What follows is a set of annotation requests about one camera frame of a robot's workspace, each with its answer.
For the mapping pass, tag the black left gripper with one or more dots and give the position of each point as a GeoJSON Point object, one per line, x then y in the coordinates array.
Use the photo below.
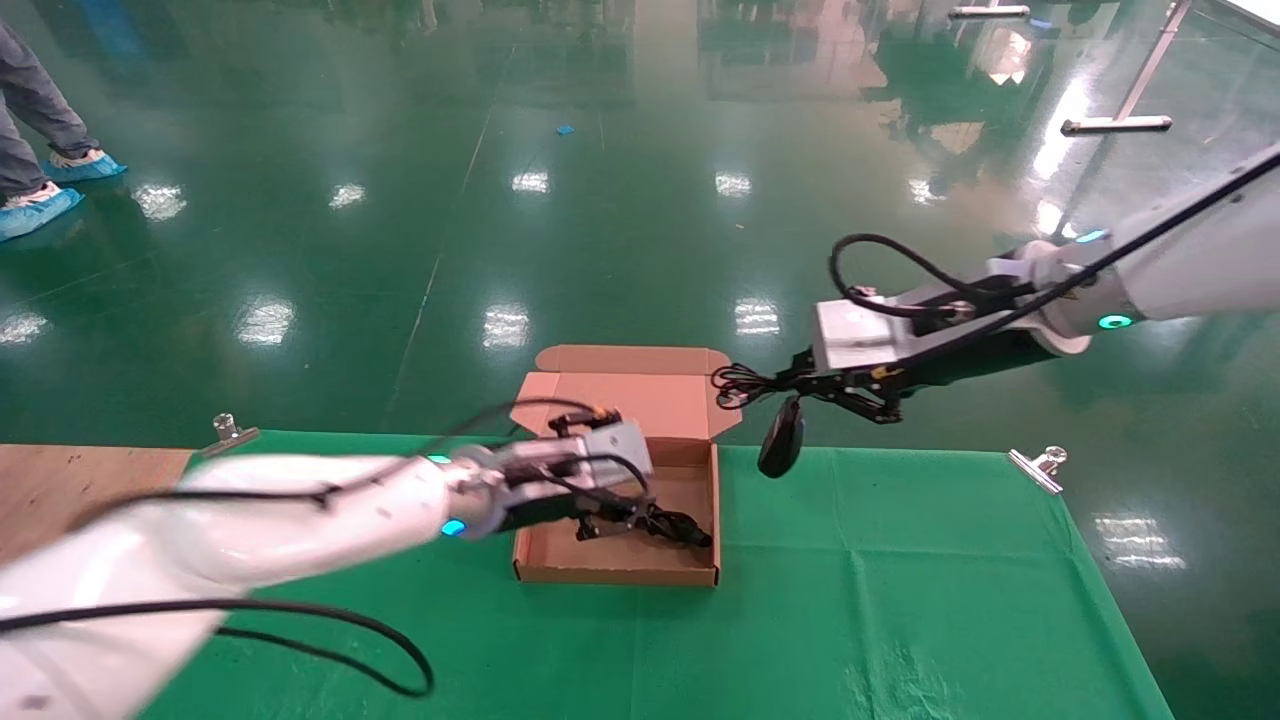
{"type": "Point", "coordinates": [545, 510]}

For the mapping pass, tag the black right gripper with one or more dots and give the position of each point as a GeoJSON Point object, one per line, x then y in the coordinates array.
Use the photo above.
{"type": "Point", "coordinates": [980, 358]}

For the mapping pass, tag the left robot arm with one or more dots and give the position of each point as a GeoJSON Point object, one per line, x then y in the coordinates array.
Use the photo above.
{"type": "Point", "coordinates": [250, 520]}

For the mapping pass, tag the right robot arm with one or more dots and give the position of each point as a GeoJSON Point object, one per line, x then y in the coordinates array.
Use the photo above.
{"type": "Point", "coordinates": [1200, 260]}

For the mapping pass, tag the open brown cardboard box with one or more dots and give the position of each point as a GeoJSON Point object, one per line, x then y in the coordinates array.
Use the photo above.
{"type": "Point", "coordinates": [640, 395]}

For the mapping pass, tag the green table cloth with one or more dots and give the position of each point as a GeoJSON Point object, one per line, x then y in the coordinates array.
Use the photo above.
{"type": "Point", "coordinates": [700, 650]}

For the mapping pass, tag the silver metal binder clip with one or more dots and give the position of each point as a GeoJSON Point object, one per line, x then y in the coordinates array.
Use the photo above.
{"type": "Point", "coordinates": [1035, 472]}
{"type": "Point", "coordinates": [232, 438]}

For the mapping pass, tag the white table leg with foot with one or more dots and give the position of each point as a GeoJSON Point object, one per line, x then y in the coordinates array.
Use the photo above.
{"type": "Point", "coordinates": [1118, 124]}

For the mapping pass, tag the white table foot bar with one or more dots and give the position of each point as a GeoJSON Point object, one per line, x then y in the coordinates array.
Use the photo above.
{"type": "Point", "coordinates": [990, 12]}

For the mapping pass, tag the white table top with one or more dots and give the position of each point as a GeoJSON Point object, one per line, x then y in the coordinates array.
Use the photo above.
{"type": "Point", "coordinates": [1258, 10]}

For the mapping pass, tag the blue shoe cover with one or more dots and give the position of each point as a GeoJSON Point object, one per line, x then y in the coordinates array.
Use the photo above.
{"type": "Point", "coordinates": [88, 167]}
{"type": "Point", "coordinates": [35, 212]}

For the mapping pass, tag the person's leg in jeans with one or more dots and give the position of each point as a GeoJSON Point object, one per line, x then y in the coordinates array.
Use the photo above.
{"type": "Point", "coordinates": [45, 105]}
{"type": "Point", "coordinates": [15, 160]}

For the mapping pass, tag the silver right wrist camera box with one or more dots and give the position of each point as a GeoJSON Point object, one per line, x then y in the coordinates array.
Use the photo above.
{"type": "Point", "coordinates": [850, 335]}

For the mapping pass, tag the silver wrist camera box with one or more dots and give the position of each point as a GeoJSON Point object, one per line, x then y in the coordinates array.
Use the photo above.
{"type": "Point", "coordinates": [620, 445]}
{"type": "Point", "coordinates": [850, 335]}

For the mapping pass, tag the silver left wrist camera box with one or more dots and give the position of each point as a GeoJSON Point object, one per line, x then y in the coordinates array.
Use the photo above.
{"type": "Point", "coordinates": [620, 445]}

